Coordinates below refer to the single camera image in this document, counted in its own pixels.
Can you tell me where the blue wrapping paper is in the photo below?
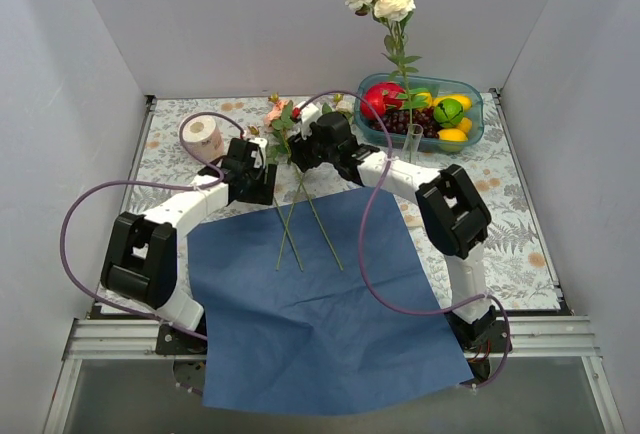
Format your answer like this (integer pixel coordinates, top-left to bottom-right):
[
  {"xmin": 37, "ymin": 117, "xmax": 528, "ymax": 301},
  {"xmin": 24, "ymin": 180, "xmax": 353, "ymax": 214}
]
[{"xmin": 187, "ymin": 189, "xmax": 472, "ymax": 415}]

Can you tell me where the white rose stem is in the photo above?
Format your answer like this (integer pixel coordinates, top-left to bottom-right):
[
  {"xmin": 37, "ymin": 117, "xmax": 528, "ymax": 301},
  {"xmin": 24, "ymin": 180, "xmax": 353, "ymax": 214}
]
[{"xmin": 342, "ymin": 0, "xmax": 434, "ymax": 163}]

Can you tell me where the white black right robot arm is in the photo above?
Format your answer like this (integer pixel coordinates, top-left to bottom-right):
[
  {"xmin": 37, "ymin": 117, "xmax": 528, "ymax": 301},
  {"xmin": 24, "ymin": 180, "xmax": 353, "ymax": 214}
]
[{"xmin": 289, "ymin": 108, "xmax": 496, "ymax": 352}]

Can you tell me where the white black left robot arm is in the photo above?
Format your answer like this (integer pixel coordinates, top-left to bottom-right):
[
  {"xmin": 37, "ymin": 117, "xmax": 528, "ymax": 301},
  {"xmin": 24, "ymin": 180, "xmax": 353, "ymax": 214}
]
[{"xmin": 101, "ymin": 138, "xmax": 276, "ymax": 354}]

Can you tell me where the clear glass vase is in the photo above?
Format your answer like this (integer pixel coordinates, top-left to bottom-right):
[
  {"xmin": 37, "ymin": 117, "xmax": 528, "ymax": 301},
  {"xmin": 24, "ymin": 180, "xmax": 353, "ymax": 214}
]
[{"xmin": 402, "ymin": 123, "xmax": 423, "ymax": 163}]

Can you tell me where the pink rose stem lower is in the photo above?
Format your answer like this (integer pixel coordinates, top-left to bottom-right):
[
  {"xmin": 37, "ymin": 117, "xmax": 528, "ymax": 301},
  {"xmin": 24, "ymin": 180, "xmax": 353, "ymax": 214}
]
[{"xmin": 247, "ymin": 123, "xmax": 305, "ymax": 273}]

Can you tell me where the pink rose stem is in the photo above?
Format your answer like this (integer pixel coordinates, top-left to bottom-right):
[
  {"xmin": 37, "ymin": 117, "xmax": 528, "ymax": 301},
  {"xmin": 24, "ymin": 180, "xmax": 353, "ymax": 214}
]
[
  {"xmin": 265, "ymin": 95, "xmax": 344, "ymax": 271},
  {"xmin": 247, "ymin": 123, "xmax": 305, "ymax": 273}
]

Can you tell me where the green eucalyptus stem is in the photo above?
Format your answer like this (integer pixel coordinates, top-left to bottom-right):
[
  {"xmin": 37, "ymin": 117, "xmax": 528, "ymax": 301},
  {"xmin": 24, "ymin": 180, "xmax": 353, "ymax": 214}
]
[{"xmin": 275, "ymin": 169, "xmax": 309, "ymax": 272}]

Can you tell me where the pink rose stem upper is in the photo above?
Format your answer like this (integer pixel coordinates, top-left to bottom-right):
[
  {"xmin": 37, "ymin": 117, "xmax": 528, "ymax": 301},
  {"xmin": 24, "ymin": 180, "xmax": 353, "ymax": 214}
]
[{"xmin": 265, "ymin": 95, "xmax": 344, "ymax": 271}]

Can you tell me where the red apple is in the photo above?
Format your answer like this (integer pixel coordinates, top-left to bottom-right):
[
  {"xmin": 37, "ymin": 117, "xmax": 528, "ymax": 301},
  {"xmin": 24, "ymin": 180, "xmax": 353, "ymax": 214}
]
[{"xmin": 360, "ymin": 90, "xmax": 386, "ymax": 120}]

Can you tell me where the wrapped toilet paper roll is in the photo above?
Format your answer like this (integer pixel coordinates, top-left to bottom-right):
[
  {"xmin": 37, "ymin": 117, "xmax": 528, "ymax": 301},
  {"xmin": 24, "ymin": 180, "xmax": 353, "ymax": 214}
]
[{"xmin": 179, "ymin": 114, "xmax": 224, "ymax": 162}]

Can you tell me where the dark purple grapes bunch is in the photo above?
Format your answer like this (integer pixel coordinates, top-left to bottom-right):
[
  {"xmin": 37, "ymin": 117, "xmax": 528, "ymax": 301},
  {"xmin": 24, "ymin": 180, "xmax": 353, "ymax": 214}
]
[{"xmin": 382, "ymin": 108, "xmax": 441, "ymax": 138}]

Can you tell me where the pink dragon fruit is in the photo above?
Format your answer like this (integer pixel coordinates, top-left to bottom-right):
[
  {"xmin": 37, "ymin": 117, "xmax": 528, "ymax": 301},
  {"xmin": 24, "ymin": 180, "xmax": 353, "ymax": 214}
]
[{"xmin": 367, "ymin": 82, "xmax": 433, "ymax": 110}]

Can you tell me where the floral patterned tablecloth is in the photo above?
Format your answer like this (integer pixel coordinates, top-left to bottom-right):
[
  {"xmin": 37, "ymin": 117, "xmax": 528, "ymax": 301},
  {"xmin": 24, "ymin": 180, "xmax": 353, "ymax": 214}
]
[{"xmin": 122, "ymin": 93, "xmax": 563, "ymax": 313}]

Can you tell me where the yellow lemon front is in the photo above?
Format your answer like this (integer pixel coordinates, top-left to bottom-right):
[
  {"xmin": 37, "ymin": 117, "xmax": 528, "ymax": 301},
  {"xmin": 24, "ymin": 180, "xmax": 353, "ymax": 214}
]
[{"xmin": 438, "ymin": 128, "xmax": 468, "ymax": 143}]

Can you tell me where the yellow lemon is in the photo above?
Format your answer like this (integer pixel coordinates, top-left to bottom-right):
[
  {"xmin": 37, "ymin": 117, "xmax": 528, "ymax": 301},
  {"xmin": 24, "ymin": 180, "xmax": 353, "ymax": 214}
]
[
  {"xmin": 432, "ymin": 94, "xmax": 473, "ymax": 111},
  {"xmin": 438, "ymin": 128, "xmax": 468, "ymax": 143},
  {"xmin": 456, "ymin": 117, "xmax": 473, "ymax": 136}
]

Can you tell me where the green lime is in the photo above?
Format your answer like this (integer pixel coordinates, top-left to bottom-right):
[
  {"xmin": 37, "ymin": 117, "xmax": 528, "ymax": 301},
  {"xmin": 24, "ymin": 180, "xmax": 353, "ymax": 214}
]
[{"xmin": 433, "ymin": 98, "xmax": 465, "ymax": 128}]

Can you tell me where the teal plastic fruit basket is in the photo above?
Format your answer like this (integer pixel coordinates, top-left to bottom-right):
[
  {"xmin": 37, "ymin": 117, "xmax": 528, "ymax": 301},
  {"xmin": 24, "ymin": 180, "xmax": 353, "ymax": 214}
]
[{"xmin": 354, "ymin": 73, "xmax": 485, "ymax": 153}]

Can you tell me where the yellow lemon right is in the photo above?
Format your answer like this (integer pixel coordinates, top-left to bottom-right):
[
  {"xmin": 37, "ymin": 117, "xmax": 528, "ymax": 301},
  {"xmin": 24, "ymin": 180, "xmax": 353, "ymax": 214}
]
[{"xmin": 456, "ymin": 117, "xmax": 473, "ymax": 136}]

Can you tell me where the yellow lemon top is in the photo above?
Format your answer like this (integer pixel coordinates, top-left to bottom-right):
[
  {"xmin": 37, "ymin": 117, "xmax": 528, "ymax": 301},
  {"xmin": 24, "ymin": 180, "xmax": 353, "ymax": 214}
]
[{"xmin": 432, "ymin": 94, "xmax": 473, "ymax": 111}]

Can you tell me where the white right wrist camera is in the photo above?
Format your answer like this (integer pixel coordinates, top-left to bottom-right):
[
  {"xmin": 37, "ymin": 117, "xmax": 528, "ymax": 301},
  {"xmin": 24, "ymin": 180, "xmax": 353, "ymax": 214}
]
[{"xmin": 296, "ymin": 102, "xmax": 321, "ymax": 139}]

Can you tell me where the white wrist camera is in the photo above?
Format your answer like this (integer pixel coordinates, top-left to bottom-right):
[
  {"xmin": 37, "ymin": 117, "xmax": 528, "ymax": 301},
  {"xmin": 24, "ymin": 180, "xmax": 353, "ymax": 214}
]
[
  {"xmin": 296, "ymin": 102, "xmax": 321, "ymax": 139},
  {"xmin": 248, "ymin": 137, "xmax": 268, "ymax": 169}
]

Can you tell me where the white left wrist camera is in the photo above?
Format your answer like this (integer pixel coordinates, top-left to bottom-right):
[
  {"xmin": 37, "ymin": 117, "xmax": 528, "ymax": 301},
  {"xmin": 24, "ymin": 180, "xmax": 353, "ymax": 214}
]
[{"xmin": 248, "ymin": 137, "xmax": 268, "ymax": 169}]

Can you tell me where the aluminium frame rail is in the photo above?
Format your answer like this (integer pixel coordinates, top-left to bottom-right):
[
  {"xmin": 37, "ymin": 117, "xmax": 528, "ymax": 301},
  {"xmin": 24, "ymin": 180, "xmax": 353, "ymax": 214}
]
[{"xmin": 63, "ymin": 316, "xmax": 600, "ymax": 360}]

